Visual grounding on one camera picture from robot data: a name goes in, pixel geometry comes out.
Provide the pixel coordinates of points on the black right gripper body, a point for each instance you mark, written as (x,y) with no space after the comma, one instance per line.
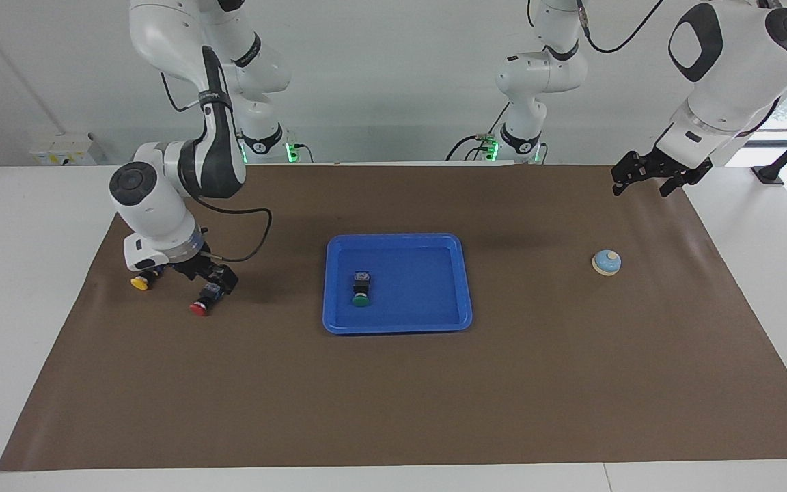
(205,263)

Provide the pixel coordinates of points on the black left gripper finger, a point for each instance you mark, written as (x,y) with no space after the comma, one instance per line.
(619,187)
(671,186)

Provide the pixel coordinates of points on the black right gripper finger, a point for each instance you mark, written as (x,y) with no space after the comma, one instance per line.
(229,281)
(199,277)

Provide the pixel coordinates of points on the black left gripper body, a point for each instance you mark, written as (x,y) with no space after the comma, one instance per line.
(663,167)

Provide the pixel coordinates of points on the red push button switch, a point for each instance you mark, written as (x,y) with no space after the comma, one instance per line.
(199,308)

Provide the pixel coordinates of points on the yellow push button switch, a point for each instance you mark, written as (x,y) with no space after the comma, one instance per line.
(139,282)

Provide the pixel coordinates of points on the light blue call bell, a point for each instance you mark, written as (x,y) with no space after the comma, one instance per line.
(606,263)

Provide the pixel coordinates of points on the green push button switch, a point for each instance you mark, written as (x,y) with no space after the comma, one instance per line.
(361,290)

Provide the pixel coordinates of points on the blue plastic tray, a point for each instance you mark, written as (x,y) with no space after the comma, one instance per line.
(421,294)

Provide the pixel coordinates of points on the brown table mat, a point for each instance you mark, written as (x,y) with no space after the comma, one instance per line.
(393,396)

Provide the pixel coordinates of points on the white wall outlet box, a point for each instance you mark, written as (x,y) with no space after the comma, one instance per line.
(62,150)

